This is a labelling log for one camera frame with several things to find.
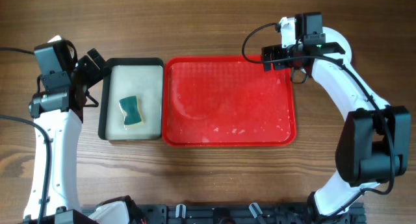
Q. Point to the black tray with soapy water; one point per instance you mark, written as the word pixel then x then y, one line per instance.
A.
pixel 141 77

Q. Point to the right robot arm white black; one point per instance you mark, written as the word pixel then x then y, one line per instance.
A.
pixel 374 144

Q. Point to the green yellow sponge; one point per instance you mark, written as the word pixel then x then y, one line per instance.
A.
pixel 132 115

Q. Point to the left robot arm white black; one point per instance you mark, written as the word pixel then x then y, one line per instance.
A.
pixel 57 116

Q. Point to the red plastic tray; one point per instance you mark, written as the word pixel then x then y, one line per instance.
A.
pixel 225 101

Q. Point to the white plate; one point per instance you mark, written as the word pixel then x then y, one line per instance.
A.
pixel 334 36

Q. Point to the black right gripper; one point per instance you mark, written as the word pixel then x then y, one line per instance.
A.
pixel 275 50

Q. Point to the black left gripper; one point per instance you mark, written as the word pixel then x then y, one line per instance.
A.
pixel 95 74

